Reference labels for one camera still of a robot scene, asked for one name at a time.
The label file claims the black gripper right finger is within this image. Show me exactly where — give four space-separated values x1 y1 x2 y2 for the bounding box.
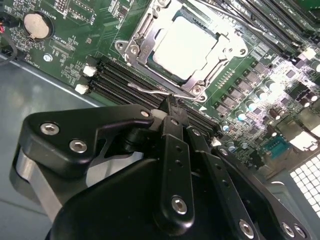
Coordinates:
186 126 315 240

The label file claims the silver square CPU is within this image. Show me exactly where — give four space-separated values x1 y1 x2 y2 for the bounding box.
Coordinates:
146 7 227 85

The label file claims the thin wire locking lever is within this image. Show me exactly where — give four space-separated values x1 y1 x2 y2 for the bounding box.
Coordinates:
197 0 270 35
127 83 201 101

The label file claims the metal socket cover frame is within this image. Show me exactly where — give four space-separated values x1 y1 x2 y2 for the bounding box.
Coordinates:
123 0 242 88

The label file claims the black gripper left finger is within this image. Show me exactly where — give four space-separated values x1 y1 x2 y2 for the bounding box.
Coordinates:
9 95 196 238

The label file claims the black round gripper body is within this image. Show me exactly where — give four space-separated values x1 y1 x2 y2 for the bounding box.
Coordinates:
46 157 236 240

